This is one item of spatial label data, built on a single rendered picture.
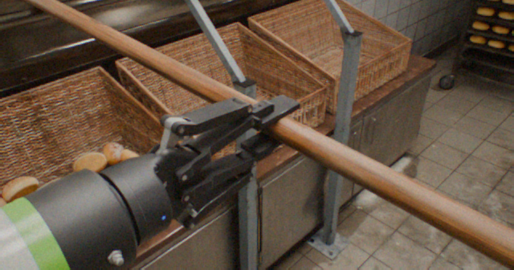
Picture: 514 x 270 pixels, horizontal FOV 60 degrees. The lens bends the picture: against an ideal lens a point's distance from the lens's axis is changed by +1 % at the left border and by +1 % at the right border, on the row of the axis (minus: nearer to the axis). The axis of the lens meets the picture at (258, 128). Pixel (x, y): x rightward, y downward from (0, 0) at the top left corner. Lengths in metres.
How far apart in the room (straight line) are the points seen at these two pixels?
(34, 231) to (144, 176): 0.09
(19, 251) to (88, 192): 0.06
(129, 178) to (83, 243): 0.06
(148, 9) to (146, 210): 1.24
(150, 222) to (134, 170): 0.05
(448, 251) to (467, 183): 0.51
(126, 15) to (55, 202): 1.21
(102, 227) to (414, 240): 1.82
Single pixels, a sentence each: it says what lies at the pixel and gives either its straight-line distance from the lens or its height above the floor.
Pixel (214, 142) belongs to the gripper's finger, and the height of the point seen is 1.20.
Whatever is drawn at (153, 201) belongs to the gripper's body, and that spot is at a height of 1.20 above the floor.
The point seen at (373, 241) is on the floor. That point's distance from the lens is 2.04.
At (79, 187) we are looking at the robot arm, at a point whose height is 1.22.
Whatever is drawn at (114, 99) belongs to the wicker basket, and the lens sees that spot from 1.51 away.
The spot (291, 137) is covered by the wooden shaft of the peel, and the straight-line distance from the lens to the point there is 0.48.
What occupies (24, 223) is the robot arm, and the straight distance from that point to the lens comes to 0.37.
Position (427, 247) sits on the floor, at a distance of 2.08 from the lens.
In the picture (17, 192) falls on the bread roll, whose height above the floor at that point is 0.64.
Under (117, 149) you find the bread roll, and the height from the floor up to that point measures 0.65.
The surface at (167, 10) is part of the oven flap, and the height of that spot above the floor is 0.97.
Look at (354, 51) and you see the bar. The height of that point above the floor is 0.90.
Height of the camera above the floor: 1.45
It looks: 33 degrees down
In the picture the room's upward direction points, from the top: straight up
